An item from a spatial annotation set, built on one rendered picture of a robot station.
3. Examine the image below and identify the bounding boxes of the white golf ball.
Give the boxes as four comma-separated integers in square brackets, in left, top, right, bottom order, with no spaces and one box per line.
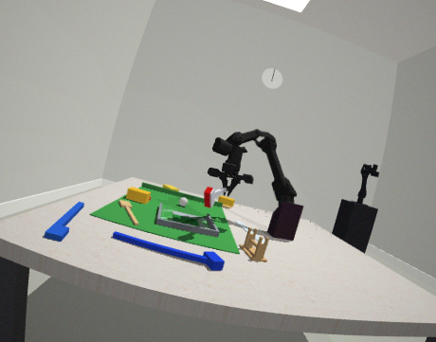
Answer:
[179,197,188,206]

